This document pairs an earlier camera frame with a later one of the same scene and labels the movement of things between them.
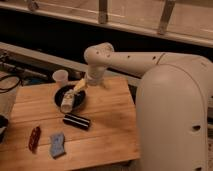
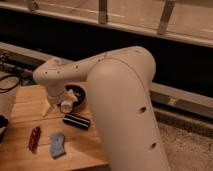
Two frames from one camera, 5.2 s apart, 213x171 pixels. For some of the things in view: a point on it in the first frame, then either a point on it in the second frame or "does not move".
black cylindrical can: x=76 y=121 does not move
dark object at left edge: x=4 y=123 does not move
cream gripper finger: x=80 y=84 to x=47 y=107
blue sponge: x=57 y=144 does not move
